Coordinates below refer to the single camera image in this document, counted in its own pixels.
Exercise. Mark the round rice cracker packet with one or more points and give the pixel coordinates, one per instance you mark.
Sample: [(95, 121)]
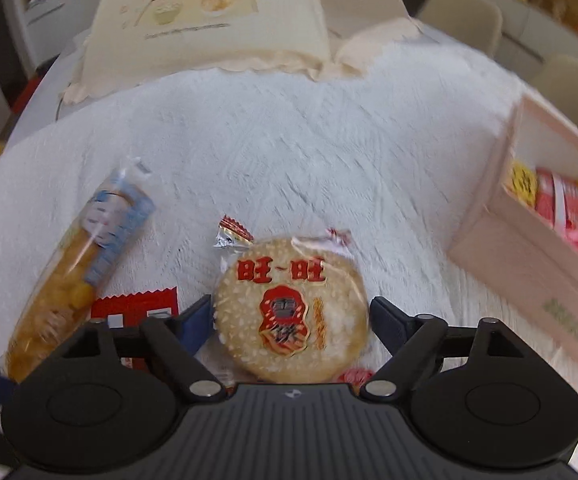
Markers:
[(289, 330)]

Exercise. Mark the red snack packet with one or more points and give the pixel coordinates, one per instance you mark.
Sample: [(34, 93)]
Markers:
[(134, 305)]

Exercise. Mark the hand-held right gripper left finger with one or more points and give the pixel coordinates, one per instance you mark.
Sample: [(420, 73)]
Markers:
[(196, 322)]

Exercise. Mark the pink cardboard box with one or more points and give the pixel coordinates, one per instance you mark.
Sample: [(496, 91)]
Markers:
[(509, 250)]

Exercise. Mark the printed mesh food cover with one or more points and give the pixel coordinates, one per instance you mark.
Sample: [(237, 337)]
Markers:
[(219, 45)]

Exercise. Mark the blue label biscuit roll packet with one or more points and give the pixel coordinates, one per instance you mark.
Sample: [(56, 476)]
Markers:
[(69, 270)]

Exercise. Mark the pink snack packet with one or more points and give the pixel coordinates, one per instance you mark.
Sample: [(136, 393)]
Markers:
[(549, 195)]

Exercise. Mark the white woven tablecloth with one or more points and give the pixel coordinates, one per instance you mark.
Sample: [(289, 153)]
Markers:
[(294, 160)]

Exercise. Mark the beige dining chair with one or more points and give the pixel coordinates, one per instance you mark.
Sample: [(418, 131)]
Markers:
[(574, 90), (461, 15)]

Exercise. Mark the yellow snack packet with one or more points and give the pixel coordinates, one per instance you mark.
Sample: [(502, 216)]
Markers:
[(521, 182)]

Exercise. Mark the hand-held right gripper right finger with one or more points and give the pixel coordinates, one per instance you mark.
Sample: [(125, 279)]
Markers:
[(384, 317)]

